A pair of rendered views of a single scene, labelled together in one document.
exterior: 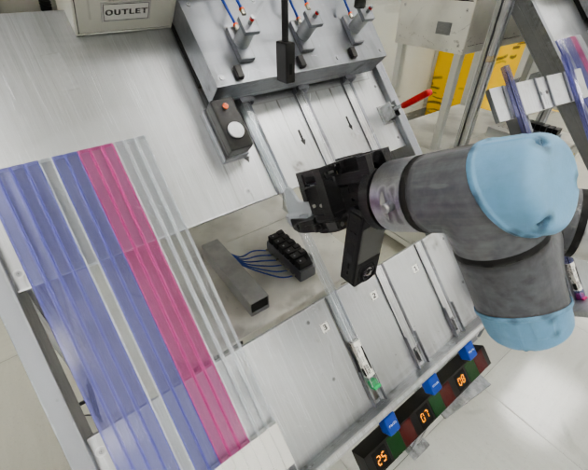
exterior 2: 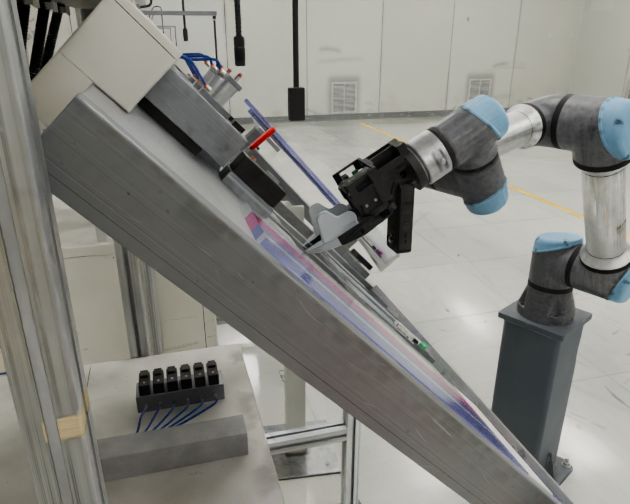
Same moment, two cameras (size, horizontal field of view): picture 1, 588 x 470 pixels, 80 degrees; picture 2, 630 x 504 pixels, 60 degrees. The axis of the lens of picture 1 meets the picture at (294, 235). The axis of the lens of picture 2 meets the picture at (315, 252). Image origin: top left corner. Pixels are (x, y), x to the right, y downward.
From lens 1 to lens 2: 0.75 m
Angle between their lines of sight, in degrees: 61
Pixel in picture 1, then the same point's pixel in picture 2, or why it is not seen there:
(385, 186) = (433, 150)
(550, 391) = not seen: hidden behind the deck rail
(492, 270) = (493, 164)
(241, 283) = (204, 434)
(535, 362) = not seen: hidden behind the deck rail
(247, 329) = (266, 462)
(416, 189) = (456, 140)
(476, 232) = (488, 146)
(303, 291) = (241, 400)
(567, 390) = not seen: hidden behind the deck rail
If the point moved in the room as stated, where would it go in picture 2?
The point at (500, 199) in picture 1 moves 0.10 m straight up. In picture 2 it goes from (498, 121) to (506, 50)
